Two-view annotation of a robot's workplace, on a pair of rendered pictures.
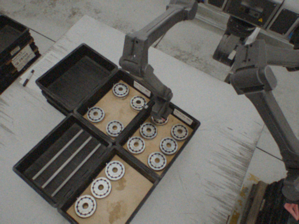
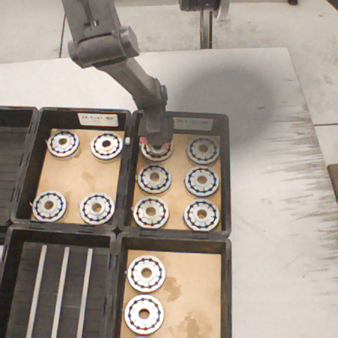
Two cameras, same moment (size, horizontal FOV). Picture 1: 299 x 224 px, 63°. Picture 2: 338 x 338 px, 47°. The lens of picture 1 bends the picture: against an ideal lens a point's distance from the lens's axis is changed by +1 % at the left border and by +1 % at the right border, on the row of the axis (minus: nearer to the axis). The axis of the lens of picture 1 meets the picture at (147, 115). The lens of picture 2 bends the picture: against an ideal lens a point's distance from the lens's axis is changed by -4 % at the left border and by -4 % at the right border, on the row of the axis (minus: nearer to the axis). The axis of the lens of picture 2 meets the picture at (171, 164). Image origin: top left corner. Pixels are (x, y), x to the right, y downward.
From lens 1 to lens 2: 0.27 m
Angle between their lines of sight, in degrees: 13
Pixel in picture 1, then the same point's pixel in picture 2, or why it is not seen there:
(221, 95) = (216, 69)
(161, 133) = (176, 170)
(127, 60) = (85, 40)
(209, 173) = (279, 188)
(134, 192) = (200, 286)
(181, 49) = not seen: hidden behind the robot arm
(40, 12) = not seen: outside the picture
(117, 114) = (84, 185)
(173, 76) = not seen: hidden behind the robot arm
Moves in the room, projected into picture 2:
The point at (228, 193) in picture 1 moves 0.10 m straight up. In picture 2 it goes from (321, 197) to (331, 183)
